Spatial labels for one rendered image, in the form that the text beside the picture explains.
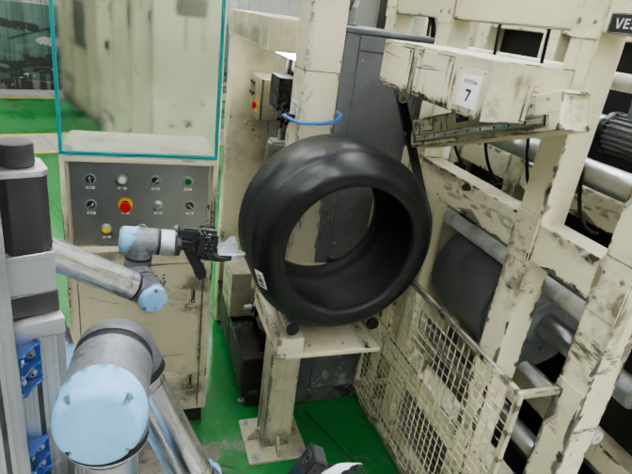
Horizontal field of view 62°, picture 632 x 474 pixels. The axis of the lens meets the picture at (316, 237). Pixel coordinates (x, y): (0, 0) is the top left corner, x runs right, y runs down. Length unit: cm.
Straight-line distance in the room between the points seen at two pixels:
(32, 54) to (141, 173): 864
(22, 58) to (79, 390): 999
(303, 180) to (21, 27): 934
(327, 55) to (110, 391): 134
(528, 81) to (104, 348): 110
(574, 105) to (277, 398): 163
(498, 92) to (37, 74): 978
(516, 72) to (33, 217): 108
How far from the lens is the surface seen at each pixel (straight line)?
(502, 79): 137
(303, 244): 197
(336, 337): 186
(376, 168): 151
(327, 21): 180
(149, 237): 153
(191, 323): 232
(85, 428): 77
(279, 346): 171
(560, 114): 136
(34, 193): 101
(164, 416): 97
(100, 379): 75
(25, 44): 1060
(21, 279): 107
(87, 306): 226
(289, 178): 147
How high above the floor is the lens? 183
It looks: 23 degrees down
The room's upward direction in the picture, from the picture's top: 8 degrees clockwise
